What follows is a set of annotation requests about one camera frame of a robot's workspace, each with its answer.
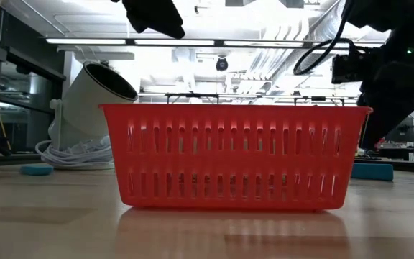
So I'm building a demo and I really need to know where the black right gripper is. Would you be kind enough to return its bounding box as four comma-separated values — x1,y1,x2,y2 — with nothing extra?
357,53,414,150

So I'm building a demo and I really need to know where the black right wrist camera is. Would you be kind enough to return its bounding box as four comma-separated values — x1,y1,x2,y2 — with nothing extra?
331,53,370,85

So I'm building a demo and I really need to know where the black right camera cable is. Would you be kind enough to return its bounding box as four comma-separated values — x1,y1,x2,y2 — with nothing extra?
293,0,355,77

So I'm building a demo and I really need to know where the black computer monitor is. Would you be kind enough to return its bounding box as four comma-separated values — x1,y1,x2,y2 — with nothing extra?
386,115,414,144

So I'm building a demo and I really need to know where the blue eraser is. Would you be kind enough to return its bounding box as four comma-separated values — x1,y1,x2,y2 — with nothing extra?
19,164,55,177
350,162,395,182

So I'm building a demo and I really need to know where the dark background desk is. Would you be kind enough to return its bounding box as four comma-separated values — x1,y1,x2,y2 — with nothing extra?
372,146,414,161

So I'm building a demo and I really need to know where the silver ceiling air duct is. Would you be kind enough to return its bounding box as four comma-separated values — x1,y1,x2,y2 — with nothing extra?
249,0,348,86

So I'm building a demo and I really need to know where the white coiled lamp cable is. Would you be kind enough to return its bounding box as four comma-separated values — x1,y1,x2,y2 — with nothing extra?
34,135,116,170

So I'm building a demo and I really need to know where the red slotted plastic basket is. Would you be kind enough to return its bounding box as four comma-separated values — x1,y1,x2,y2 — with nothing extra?
98,103,373,212

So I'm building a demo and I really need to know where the white cylindrical lamp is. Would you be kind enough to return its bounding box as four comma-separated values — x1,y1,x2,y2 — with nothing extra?
47,60,139,151

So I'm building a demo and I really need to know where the black ceiling spotlight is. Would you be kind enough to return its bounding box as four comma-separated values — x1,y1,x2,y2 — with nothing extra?
214,55,230,73

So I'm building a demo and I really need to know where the black hanging ceiling fixture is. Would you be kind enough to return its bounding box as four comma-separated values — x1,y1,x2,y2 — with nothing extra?
164,91,220,106
292,95,346,108

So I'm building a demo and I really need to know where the long ceiling light strip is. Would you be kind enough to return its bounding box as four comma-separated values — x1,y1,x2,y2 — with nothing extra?
47,37,384,50

